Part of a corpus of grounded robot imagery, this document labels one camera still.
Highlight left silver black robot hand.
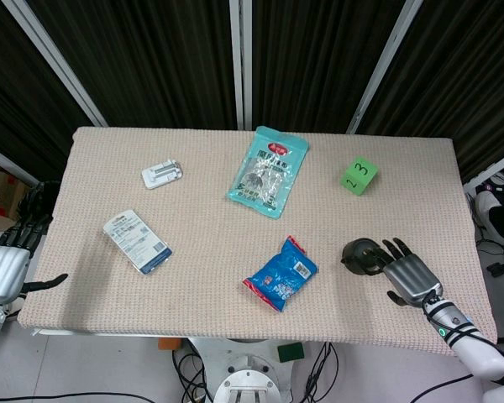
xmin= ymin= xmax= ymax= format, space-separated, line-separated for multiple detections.
xmin=0 ymin=180 xmax=70 ymax=305

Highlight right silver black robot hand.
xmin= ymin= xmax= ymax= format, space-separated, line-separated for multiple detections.
xmin=362 ymin=236 xmax=444 ymax=311

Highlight beige waffle tablecloth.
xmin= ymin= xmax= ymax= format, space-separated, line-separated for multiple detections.
xmin=16 ymin=126 xmax=499 ymax=358

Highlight white and black machine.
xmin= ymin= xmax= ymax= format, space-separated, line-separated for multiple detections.
xmin=473 ymin=167 xmax=504 ymax=245

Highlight green foam number cube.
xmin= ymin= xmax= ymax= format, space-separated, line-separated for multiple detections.
xmin=340 ymin=156 xmax=380 ymax=197

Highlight cardboard box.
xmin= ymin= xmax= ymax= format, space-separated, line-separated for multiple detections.
xmin=0 ymin=155 xmax=39 ymax=233

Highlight blue snack bag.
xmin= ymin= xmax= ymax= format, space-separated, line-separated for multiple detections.
xmin=241 ymin=234 xmax=319 ymax=313

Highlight white partition frame post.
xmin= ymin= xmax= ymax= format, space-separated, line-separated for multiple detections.
xmin=346 ymin=0 xmax=424 ymax=134
xmin=2 ymin=0 xmax=109 ymax=128
xmin=228 ymin=0 xmax=254 ymax=131

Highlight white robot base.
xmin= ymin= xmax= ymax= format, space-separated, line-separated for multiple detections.
xmin=187 ymin=338 xmax=304 ymax=403

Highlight clear blister pack with card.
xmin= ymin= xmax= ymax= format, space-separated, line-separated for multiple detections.
xmin=102 ymin=208 xmax=173 ymax=276

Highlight teal cleaning cloth package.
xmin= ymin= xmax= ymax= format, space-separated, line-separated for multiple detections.
xmin=226 ymin=125 xmax=311 ymax=220

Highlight black floor cable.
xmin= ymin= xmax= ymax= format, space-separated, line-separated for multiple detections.
xmin=0 ymin=390 xmax=213 ymax=403
xmin=304 ymin=341 xmax=342 ymax=403
xmin=171 ymin=338 xmax=214 ymax=403

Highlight black pleated curtain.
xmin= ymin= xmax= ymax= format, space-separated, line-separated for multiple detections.
xmin=356 ymin=0 xmax=504 ymax=184
xmin=0 ymin=0 xmax=94 ymax=182
xmin=249 ymin=0 xmax=417 ymax=132
xmin=24 ymin=0 xmax=238 ymax=129

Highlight black round object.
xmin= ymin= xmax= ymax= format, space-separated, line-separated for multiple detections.
xmin=340 ymin=238 xmax=388 ymax=277

